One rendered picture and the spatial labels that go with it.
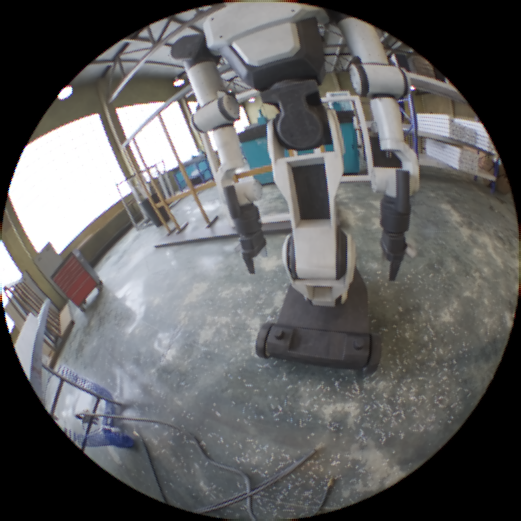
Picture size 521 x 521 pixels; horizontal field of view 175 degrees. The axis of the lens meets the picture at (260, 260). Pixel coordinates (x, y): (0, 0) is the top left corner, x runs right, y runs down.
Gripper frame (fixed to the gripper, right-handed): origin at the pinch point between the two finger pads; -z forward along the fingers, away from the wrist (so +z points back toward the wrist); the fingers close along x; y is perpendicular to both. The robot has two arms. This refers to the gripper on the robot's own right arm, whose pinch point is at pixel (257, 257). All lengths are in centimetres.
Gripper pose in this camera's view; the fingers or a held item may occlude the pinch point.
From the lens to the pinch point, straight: 60.2
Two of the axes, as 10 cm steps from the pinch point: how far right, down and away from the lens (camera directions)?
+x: -3.9, 5.3, -7.5
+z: -2.2, -8.5, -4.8
